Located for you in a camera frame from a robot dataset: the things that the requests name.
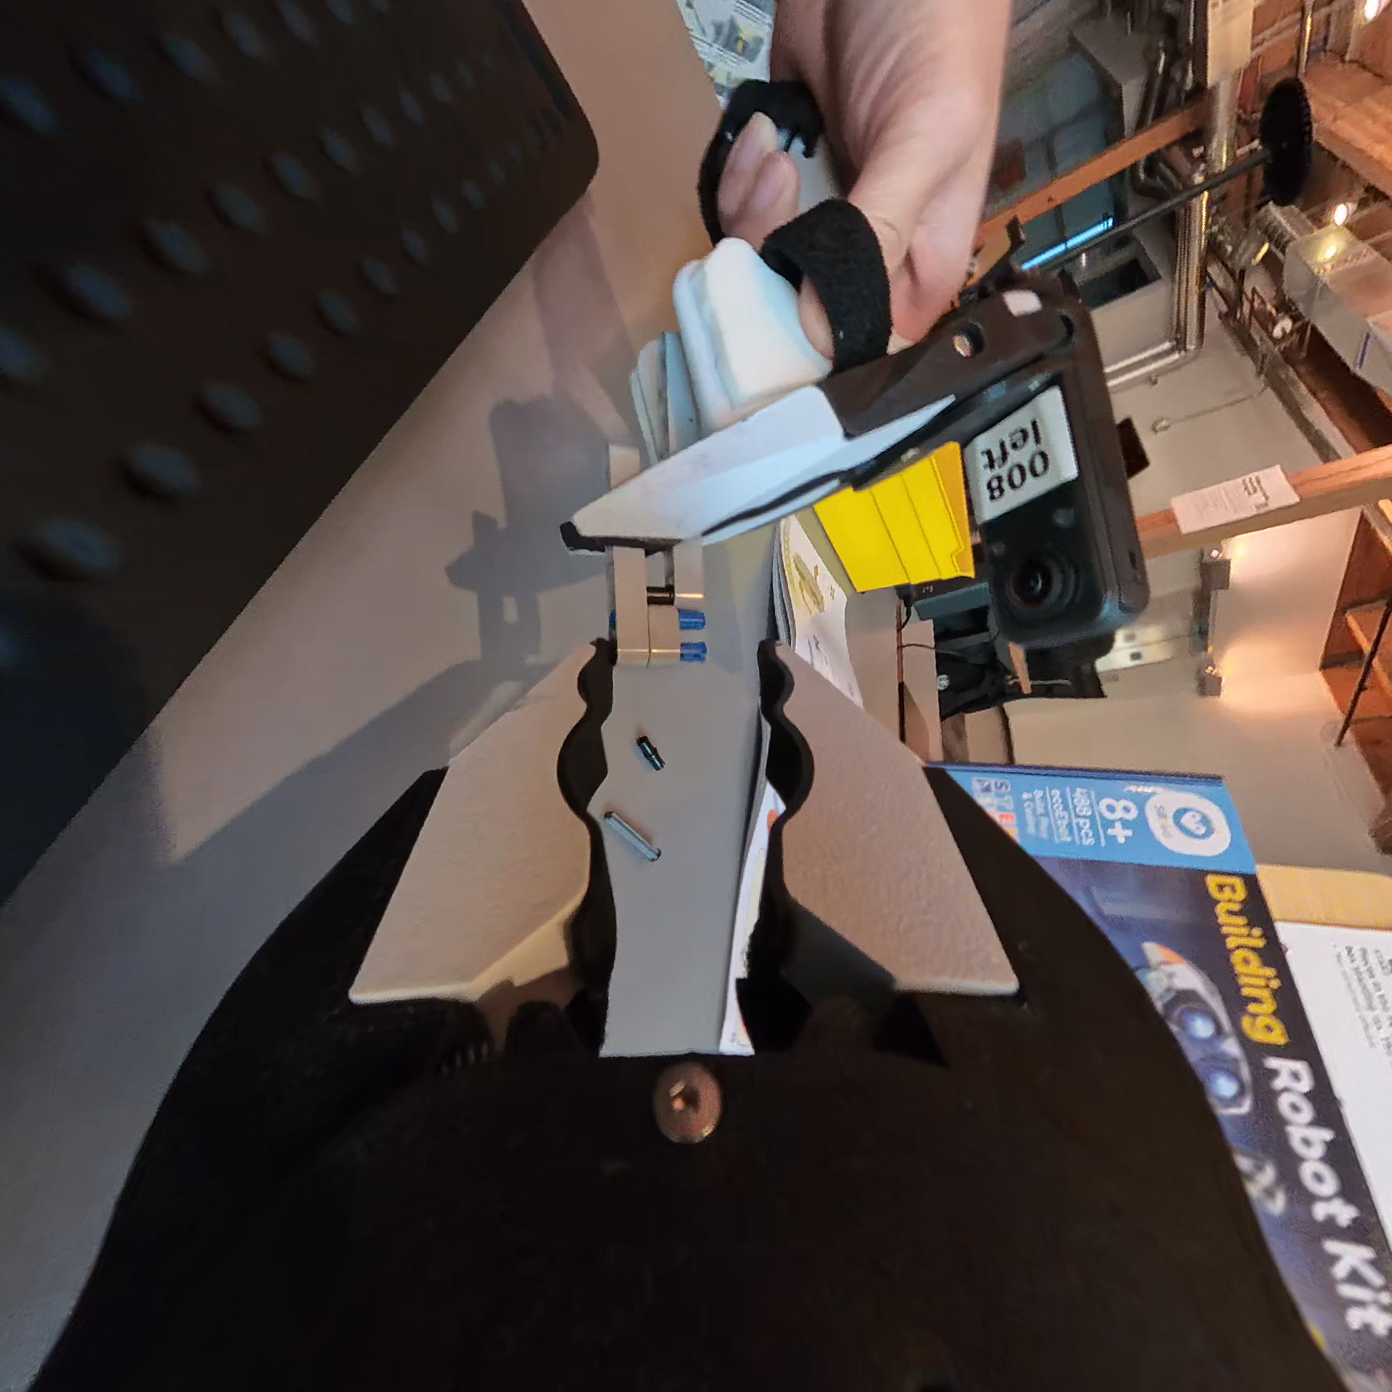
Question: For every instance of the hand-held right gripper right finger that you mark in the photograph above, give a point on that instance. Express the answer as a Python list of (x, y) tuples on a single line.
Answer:
[(893, 870)]

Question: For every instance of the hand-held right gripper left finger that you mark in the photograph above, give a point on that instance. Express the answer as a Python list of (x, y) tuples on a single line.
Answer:
[(480, 870)]

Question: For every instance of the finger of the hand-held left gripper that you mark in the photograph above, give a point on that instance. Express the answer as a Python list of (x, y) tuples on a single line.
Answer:
[(828, 494), (719, 467)]

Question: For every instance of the long grey holed beam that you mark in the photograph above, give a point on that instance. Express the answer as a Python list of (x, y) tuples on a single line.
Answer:
[(631, 587)]

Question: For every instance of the grey L-beam with blue pins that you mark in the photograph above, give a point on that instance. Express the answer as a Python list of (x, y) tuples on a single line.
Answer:
[(676, 641)]

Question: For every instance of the grey desk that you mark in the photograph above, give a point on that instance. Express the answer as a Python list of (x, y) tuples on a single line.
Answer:
[(381, 653)]

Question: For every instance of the person's left hand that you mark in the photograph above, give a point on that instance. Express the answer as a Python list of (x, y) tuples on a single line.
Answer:
[(914, 108)]

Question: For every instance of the yellow plastic bin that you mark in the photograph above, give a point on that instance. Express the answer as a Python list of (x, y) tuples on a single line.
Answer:
[(893, 522)]

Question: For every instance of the open instruction booklet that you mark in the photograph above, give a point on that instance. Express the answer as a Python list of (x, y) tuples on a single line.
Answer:
[(821, 620)]

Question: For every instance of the thin dark axle rod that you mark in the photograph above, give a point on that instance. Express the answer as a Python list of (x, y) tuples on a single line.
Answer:
[(634, 837)]

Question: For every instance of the dark computer monitor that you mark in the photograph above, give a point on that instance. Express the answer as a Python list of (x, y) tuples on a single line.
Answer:
[(957, 653)]

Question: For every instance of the blue toy set box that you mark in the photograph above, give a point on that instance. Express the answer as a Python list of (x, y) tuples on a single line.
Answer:
[(1198, 1032)]

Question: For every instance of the white printed instruction sheet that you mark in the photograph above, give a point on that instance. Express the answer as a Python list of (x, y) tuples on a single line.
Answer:
[(1338, 1001)]

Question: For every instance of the black studded pad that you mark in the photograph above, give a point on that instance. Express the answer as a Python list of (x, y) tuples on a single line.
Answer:
[(218, 326)]

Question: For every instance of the white wall notice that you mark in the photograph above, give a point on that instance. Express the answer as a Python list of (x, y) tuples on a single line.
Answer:
[(1236, 497)]

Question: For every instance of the silver air duct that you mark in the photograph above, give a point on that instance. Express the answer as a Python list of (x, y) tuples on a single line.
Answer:
[(1338, 293)]

